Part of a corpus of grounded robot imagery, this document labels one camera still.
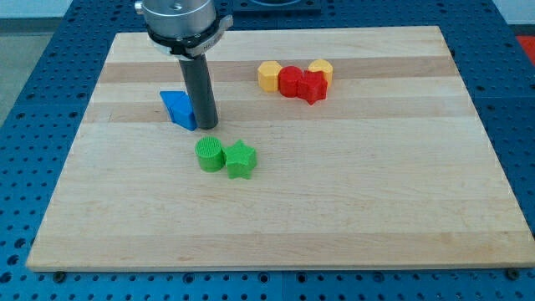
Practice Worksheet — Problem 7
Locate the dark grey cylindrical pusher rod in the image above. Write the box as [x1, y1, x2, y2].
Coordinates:
[180, 54, 218, 130]

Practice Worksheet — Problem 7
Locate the green cylinder block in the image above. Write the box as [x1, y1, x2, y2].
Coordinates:
[195, 136, 225, 172]

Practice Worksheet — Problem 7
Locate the red cylinder block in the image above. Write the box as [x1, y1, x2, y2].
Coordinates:
[278, 66, 303, 98]

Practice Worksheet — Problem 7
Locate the wooden board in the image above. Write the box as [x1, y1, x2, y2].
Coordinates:
[27, 26, 534, 272]

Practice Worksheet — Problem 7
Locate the blue pentagon block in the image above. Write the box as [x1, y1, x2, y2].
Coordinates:
[171, 93, 197, 131]

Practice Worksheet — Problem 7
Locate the yellow heart block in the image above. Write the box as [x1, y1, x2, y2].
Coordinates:
[308, 59, 334, 87]

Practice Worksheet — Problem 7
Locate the red star block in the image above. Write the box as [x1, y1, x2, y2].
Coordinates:
[297, 70, 328, 105]

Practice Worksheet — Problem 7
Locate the green star block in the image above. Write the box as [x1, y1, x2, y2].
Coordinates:
[222, 140, 257, 179]

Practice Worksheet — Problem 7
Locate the blue triangle block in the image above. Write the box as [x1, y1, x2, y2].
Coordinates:
[160, 91, 186, 122]

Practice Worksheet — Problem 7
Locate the yellow hexagon block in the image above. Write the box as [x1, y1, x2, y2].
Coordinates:
[257, 61, 283, 92]

